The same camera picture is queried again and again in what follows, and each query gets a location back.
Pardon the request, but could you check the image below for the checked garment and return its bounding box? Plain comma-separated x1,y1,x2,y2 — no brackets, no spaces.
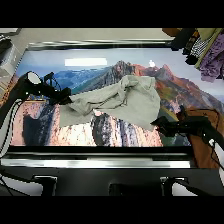
189,34,215,58

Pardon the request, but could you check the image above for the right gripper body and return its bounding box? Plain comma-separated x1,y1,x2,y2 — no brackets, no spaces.
150,115,180,138

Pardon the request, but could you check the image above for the black cable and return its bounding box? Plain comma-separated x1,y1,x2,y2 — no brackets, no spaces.
188,107,224,172
0,99,21,160

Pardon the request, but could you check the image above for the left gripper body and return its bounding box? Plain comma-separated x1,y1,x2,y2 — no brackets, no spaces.
49,86,74,106

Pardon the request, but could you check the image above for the olive garment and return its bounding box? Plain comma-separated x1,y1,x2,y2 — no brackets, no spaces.
195,28,224,70

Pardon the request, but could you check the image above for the brown garment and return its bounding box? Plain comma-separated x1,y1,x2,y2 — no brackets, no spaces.
176,105,224,170

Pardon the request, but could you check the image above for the black garment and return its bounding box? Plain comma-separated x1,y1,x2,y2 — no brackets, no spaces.
170,28,201,66

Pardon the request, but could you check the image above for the purple garment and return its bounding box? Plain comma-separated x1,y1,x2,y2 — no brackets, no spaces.
199,33,224,84

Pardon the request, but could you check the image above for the grey garment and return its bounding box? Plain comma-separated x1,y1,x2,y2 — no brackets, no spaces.
58,74,162,132

